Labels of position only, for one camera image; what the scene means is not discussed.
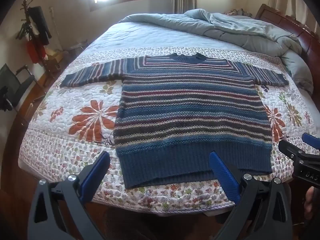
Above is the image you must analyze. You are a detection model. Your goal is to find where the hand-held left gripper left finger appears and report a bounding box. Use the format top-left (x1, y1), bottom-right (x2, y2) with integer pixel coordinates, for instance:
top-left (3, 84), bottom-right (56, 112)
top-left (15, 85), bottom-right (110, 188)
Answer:
top-left (27, 151), bottom-right (111, 240)

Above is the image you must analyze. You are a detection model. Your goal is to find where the wooden coat rack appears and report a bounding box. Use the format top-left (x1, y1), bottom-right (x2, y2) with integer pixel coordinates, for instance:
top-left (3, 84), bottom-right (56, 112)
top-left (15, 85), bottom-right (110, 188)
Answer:
top-left (15, 0), bottom-right (54, 65)

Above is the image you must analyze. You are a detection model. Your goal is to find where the person's right hand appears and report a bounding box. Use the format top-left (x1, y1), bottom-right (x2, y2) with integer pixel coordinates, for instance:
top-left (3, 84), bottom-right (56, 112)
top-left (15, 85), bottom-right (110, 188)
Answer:
top-left (304, 186), bottom-right (320, 221)

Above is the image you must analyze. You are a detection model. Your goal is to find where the wooden headboard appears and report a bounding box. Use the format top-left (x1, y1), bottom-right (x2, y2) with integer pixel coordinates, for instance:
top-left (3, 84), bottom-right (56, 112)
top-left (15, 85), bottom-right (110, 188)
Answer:
top-left (254, 3), bottom-right (320, 90)

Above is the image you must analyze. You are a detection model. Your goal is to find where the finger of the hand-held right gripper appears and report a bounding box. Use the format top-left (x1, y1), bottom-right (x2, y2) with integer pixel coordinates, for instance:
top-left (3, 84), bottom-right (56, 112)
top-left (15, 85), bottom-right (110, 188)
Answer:
top-left (278, 139), bottom-right (308, 161)
top-left (301, 133), bottom-right (320, 153)

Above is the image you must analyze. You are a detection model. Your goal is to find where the black hanging garment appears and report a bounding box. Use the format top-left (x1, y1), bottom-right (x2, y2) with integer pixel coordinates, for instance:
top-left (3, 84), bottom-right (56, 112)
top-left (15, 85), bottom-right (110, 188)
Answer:
top-left (28, 6), bottom-right (52, 46)

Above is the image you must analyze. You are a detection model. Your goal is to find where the brown box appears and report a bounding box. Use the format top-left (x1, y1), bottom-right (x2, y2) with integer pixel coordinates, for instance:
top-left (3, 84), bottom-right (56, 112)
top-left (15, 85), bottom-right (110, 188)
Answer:
top-left (43, 52), bottom-right (63, 73)

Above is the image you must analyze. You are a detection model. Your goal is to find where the floral pillow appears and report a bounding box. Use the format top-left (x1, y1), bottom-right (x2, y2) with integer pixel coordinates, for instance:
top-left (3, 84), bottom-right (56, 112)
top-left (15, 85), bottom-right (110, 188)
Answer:
top-left (224, 8), bottom-right (253, 17)

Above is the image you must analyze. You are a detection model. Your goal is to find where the black chair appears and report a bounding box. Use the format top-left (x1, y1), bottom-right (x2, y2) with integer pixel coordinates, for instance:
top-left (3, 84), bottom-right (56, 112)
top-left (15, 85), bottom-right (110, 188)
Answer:
top-left (0, 63), bottom-right (36, 112)

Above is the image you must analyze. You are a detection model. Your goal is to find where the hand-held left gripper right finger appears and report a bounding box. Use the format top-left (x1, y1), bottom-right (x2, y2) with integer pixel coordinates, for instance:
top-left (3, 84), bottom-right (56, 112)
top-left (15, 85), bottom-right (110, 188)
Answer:
top-left (209, 151), bottom-right (293, 240)

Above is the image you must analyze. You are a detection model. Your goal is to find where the grey comforter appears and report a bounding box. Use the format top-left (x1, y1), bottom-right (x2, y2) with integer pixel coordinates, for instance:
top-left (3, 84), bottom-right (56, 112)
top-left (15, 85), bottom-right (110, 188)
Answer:
top-left (117, 9), bottom-right (314, 94)

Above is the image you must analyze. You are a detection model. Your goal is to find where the white floral quilt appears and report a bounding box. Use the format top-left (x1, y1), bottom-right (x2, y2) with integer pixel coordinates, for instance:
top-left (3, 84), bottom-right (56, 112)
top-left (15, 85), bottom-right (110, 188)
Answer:
top-left (18, 21), bottom-right (317, 214)

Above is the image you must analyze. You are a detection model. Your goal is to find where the blue striped knit sweater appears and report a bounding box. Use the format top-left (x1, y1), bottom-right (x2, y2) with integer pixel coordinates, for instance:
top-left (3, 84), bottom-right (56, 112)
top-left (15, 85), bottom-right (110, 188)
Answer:
top-left (59, 52), bottom-right (288, 190)

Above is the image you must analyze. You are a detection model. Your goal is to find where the wire basket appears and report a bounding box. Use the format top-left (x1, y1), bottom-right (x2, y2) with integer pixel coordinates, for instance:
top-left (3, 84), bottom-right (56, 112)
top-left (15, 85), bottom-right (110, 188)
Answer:
top-left (67, 41), bottom-right (88, 58)

